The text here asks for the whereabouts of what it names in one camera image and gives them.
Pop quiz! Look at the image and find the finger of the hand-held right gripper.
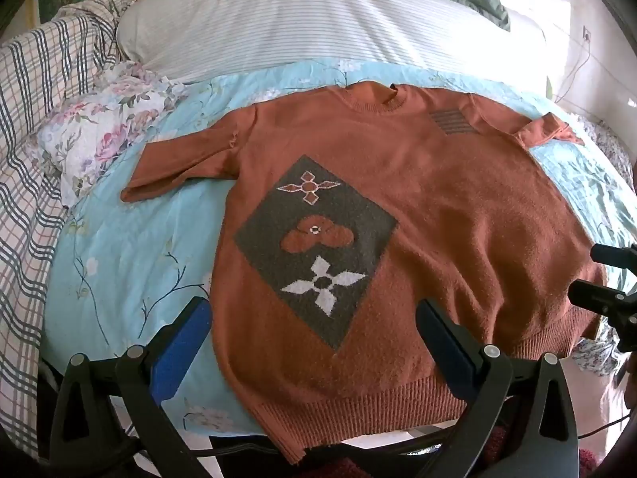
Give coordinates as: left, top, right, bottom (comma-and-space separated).
567, 279, 637, 354
590, 243, 637, 274

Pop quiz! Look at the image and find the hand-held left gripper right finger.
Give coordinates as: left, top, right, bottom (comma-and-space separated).
415, 299, 580, 478

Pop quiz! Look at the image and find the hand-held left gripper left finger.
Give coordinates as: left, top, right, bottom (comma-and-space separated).
50, 296, 215, 478

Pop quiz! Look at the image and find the rust orange knit sweater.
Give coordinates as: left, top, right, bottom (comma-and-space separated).
121, 81, 610, 464

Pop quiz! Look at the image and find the light blue floral bedsheet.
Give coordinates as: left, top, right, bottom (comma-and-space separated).
42, 57, 637, 439

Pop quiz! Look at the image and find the grey floral bedsheet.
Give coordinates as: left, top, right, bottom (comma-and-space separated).
572, 114, 637, 190

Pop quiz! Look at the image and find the plaid checked blanket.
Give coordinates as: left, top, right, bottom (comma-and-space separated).
0, 0, 133, 459

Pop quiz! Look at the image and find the floral pink pillow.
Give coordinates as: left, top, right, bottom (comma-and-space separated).
37, 60, 187, 207

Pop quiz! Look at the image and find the white striped duvet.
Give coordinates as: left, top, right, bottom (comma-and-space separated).
115, 0, 553, 90

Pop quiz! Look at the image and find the thin white cable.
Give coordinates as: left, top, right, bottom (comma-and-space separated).
555, 39, 593, 105

